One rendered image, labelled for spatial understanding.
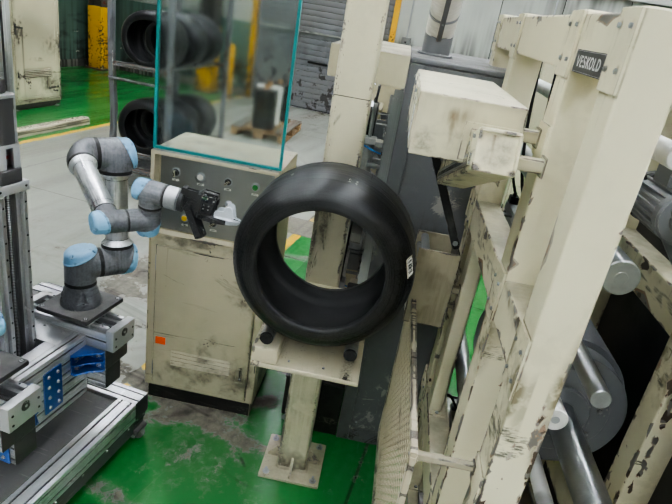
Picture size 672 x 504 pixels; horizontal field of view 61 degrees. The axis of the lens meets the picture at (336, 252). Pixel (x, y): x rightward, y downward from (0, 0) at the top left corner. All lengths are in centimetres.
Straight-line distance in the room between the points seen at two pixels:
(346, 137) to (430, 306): 68
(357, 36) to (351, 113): 24
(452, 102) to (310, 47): 1019
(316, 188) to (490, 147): 58
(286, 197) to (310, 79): 988
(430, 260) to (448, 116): 80
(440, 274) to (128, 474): 156
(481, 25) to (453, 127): 956
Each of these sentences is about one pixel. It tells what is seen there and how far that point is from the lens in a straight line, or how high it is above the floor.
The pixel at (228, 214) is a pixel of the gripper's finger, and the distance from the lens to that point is 183.
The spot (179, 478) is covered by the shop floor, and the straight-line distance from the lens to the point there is 268.
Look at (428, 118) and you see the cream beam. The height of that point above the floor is 172.
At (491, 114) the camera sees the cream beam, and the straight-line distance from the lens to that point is 135.
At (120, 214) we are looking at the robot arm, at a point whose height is 122.
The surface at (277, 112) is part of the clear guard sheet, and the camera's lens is 233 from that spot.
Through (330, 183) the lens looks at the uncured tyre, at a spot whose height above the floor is 145.
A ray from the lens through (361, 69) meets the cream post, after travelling 195.
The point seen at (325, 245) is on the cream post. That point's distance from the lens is 211.
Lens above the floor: 192
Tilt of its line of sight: 23 degrees down
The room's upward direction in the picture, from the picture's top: 10 degrees clockwise
